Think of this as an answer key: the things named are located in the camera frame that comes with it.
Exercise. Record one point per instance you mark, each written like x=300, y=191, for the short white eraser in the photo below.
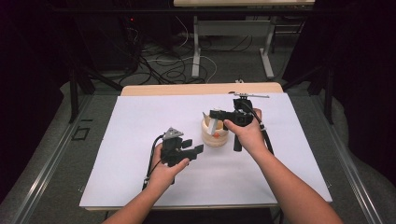
x=213, y=126

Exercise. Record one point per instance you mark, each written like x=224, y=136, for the person's left hand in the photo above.
x=163, y=175

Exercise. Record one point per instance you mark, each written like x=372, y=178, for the white-legged desk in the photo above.
x=233, y=28

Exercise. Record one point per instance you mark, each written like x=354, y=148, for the person's right hand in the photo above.
x=249, y=138

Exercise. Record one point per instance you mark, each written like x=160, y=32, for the light wooden table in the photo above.
x=186, y=89

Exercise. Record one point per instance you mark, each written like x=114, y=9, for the black metal stand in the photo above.
x=73, y=93
x=328, y=93

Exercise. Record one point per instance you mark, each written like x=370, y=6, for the metal floor rail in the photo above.
x=350, y=168
x=49, y=168

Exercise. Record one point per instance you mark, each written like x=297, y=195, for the long white pen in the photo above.
x=205, y=115

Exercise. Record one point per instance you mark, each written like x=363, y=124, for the small white plug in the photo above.
x=239, y=81

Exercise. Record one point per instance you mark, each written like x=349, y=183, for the person's dark pants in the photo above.
x=218, y=218

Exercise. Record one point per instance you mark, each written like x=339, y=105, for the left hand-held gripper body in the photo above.
x=172, y=151

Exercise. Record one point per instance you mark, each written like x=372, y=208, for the dark curtain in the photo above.
x=367, y=62
x=25, y=62

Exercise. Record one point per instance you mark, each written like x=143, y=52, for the cream ringed pen holder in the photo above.
x=214, y=140

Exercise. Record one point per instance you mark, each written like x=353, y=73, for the black computer tower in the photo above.
x=102, y=40

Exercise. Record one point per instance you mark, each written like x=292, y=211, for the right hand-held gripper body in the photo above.
x=241, y=115

